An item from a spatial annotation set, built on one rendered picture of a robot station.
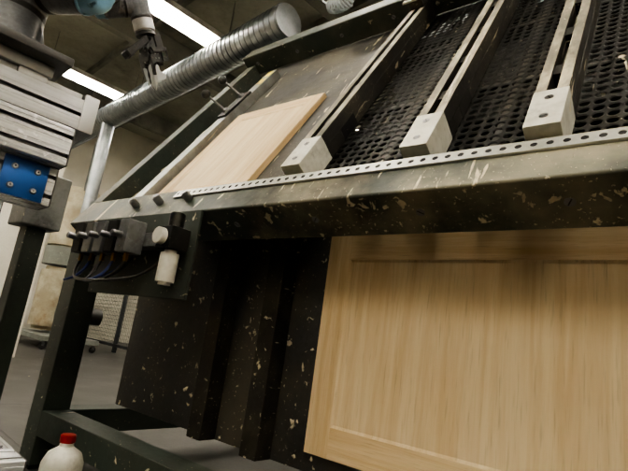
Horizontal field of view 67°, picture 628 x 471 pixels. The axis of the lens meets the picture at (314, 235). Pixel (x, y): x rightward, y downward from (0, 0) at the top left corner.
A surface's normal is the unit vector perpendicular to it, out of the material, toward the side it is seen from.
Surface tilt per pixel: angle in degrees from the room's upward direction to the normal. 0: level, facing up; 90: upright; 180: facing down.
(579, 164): 57
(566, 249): 90
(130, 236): 90
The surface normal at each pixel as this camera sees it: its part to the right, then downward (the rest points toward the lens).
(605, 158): -0.43, -0.74
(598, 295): -0.61, -0.25
